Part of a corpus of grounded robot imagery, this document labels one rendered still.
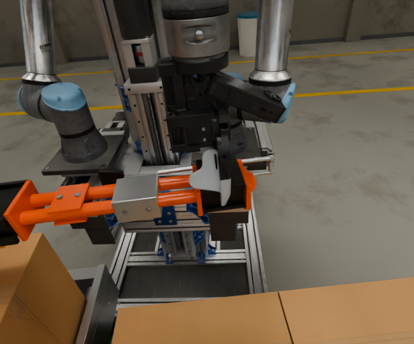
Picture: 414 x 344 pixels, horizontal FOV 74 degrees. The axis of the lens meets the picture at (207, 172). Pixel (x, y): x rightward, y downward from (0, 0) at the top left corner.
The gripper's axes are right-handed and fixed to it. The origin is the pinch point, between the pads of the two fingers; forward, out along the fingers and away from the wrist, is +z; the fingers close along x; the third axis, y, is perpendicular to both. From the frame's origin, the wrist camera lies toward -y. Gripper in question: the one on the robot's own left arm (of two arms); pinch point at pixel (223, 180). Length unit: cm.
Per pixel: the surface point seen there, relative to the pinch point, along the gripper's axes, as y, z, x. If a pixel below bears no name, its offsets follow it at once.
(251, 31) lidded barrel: -129, 75, -533
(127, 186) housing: 15.4, -1.3, 0.2
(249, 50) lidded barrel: -126, 110, -536
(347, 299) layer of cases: -43, 70, -12
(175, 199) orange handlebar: 7.9, -0.2, 3.5
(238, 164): -2.7, -2.0, -1.1
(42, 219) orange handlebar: 28.2, 0.1, 3.9
